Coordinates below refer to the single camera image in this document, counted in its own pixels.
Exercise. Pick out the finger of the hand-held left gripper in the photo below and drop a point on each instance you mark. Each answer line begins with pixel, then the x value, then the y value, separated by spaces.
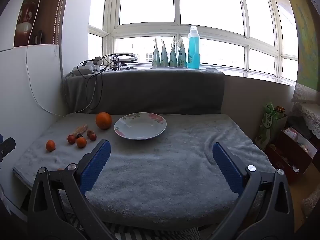
pixel 8 146

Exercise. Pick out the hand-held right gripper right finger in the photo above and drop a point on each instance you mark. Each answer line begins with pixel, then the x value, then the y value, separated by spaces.
pixel 226 166

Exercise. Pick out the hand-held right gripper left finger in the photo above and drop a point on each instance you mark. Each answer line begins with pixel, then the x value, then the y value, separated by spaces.
pixel 96 165

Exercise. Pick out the small tangerine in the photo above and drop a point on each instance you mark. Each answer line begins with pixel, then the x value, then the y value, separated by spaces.
pixel 81 142
pixel 50 145

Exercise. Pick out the large orange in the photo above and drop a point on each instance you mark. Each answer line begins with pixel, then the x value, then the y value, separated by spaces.
pixel 103 120

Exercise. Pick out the floral white plate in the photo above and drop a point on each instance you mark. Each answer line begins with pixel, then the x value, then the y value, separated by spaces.
pixel 140 126

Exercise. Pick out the green snack bag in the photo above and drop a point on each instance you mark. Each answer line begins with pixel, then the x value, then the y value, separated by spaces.
pixel 266 127

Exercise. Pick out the light grey fleece blanket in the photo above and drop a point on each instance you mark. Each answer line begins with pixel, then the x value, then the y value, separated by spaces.
pixel 162 167

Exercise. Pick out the red storage box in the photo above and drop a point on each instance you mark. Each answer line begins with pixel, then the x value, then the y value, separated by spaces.
pixel 290 152

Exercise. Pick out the gold-lidded jar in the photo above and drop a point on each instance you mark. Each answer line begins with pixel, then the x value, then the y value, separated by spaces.
pixel 280 110

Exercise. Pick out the white power adapter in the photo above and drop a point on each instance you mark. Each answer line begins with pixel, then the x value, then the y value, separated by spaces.
pixel 83 70

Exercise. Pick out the white lace cloth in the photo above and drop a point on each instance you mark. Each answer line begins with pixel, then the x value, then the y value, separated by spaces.
pixel 308 117

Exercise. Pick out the dark grey power adapter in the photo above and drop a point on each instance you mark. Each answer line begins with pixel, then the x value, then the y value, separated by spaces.
pixel 97 61

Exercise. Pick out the blue detergent bottle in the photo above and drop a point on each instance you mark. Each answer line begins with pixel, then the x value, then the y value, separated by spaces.
pixel 193 52

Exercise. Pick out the red and white vase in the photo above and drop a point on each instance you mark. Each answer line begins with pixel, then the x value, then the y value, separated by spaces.
pixel 25 17

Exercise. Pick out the white window frame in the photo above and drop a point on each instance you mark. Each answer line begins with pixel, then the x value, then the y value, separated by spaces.
pixel 177 27

